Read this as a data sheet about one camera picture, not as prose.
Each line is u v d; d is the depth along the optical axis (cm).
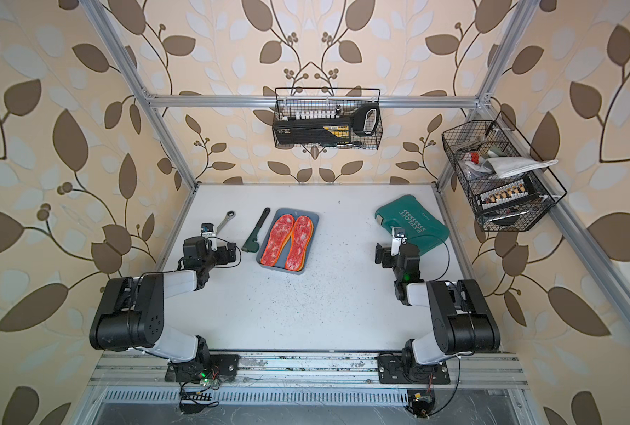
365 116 84
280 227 102
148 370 76
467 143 87
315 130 84
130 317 46
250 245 100
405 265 72
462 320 45
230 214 111
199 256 75
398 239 81
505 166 64
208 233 85
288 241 101
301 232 102
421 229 99
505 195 68
